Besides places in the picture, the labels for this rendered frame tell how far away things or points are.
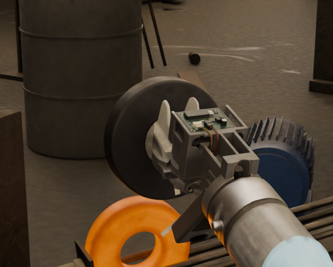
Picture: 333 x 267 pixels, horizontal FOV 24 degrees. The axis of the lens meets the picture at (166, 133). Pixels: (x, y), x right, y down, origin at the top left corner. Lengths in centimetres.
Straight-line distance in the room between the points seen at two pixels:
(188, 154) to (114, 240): 31
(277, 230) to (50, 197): 253
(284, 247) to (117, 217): 42
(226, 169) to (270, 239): 10
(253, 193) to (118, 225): 37
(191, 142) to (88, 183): 254
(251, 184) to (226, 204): 3
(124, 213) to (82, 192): 217
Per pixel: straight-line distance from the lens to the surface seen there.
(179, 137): 85
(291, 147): 287
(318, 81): 491
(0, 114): 122
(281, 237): 72
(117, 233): 110
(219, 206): 77
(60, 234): 288
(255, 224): 74
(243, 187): 77
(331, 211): 131
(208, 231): 90
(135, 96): 93
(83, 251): 110
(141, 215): 110
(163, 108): 91
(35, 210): 310
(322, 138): 401
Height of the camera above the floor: 120
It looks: 17 degrees down
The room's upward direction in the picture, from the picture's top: straight up
